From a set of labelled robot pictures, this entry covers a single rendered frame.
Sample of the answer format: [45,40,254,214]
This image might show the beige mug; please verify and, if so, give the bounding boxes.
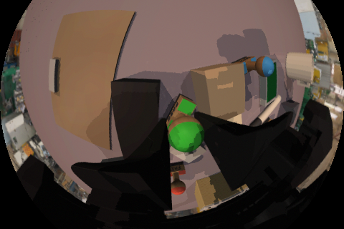
[286,52,315,89]

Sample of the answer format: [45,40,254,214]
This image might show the beige taped card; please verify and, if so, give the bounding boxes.
[229,114,242,124]

